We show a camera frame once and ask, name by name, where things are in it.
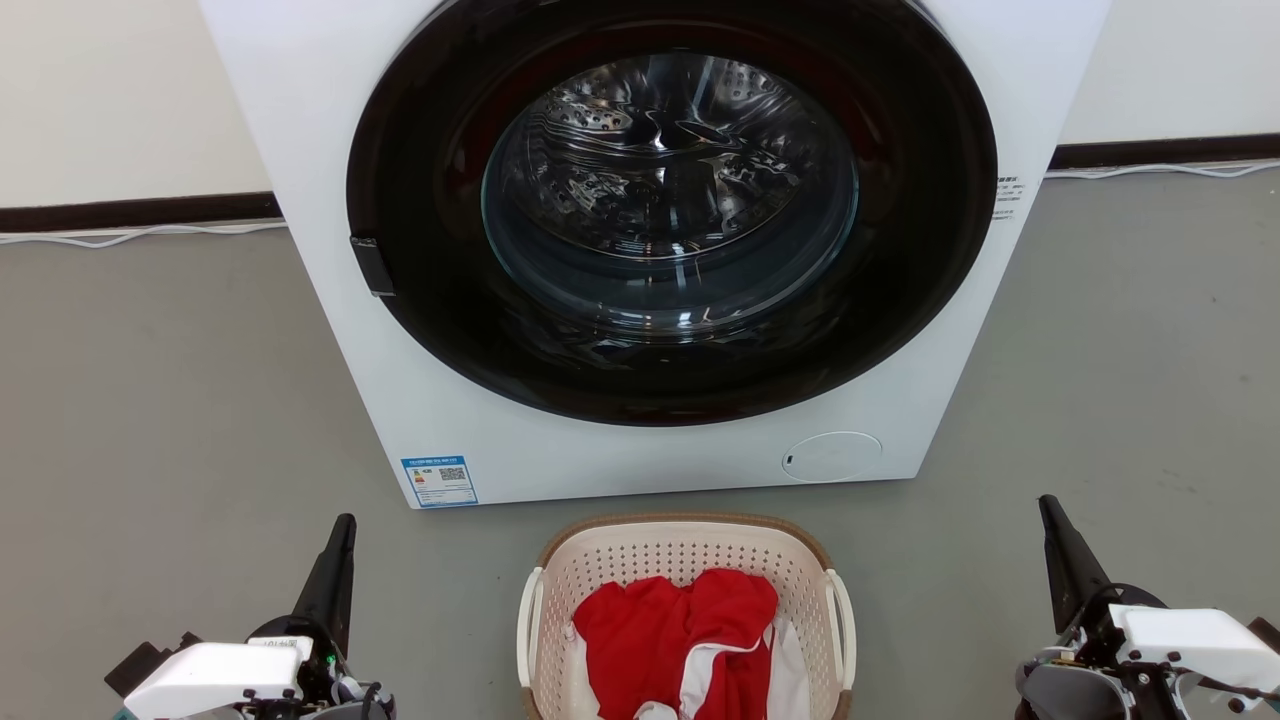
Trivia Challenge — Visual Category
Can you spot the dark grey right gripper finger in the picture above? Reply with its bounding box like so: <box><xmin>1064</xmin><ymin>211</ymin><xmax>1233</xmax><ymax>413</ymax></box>
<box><xmin>1038</xmin><ymin>494</ymin><xmax>1113</xmax><ymax>633</ymax></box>

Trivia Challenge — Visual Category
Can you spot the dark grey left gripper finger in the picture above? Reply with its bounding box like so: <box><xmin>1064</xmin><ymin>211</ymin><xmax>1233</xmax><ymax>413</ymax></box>
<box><xmin>291</xmin><ymin>514</ymin><xmax>359</xmax><ymax>657</ymax></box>

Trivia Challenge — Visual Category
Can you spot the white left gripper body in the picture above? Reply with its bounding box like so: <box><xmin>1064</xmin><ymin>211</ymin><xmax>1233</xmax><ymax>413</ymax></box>
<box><xmin>105</xmin><ymin>614</ymin><xmax>349</xmax><ymax>720</ymax></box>

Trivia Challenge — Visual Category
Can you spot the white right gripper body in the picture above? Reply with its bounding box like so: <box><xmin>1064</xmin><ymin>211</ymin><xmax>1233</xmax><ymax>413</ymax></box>
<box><xmin>1060</xmin><ymin>583</ymin><xmax>1280</xmax><ymax>706</ymax></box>

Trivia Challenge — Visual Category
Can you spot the beige perforated plastic laundry basket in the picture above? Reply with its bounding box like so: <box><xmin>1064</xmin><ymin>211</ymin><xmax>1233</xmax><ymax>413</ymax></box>
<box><xmin>516</xmin><ymin>513</ymin><xmax>858</xmax><ymax>720</ymax></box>

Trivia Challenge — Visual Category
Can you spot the blue energy label sticker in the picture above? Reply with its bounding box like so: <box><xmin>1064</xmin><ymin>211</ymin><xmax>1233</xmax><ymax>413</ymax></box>
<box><xmin>401</xmin><ymin>456</ymin><xmax>479</xmax><ymax>509</ymax></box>

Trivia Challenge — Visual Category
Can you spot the round white filter cover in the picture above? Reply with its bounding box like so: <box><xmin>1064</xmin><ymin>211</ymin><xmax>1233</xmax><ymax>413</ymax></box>
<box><xmin>782</xmin><ymin>431</ymin><xmax>884</xmax><ymax>484</ymax></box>

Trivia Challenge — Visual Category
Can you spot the white garment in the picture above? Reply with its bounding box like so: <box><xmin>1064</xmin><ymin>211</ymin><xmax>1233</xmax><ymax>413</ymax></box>
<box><xmin>568</xmin><ymin>615</ymin><xmax>812</xmax><ymax>720</ymax></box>

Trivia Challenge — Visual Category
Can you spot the red garment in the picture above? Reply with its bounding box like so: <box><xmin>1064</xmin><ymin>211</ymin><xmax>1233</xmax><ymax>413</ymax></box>
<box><xmin>572</xmin><ymin>568</ymin><xmax>780</xmax><ymax>720</ymax></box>

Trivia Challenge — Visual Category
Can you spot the round black glass washer door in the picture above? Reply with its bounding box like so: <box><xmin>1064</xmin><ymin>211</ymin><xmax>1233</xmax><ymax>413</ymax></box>
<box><xmin>346</xmin><ymin>0</ymin><xmax>999</xmax><ymax>428</ymax></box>

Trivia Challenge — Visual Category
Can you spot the dark brown baseboard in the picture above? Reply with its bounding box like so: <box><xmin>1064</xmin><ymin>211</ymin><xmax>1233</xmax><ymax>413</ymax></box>
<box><xmin>1048</xmin><ymin>133</ymin><xmax>1280</xmax><ymax>171</ymax></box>
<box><xmin>0</xmin><ymin>192</ymin><xmax>285</xmax><ymax>235</ymax></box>

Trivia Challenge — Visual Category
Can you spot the white front-load washing machine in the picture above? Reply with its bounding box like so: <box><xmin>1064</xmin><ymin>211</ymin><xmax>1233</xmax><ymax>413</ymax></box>
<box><xmin>197</xmin><ymin>0</ymin><xmax>1113</xmax><ymax>511</ymax></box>

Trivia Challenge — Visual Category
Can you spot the thin black right gripper cable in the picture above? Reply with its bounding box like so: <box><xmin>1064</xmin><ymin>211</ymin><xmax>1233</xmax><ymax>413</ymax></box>
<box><xmin>1165</xmin><ymin>665</ymin><xmax>1280</xmax><ymax>703</ymax></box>

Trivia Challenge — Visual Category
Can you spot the black washer door handle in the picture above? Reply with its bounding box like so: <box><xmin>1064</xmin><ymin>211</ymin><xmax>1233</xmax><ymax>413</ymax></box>
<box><xmin>349</xmin><ymin>236</ymin><xmax>397</xmax><ymax>298</ymax></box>

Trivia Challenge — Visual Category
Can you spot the white floor cable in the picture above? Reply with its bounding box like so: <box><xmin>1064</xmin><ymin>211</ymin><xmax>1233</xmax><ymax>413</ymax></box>
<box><xmin>1045</xmin><ymin>159</ymin><xmax>1280</xmax><ymax>182</ymax></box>
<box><xmin>0</xmin><ymin>221</ymin><xmax>289</xmax><ymax>250</ymax></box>

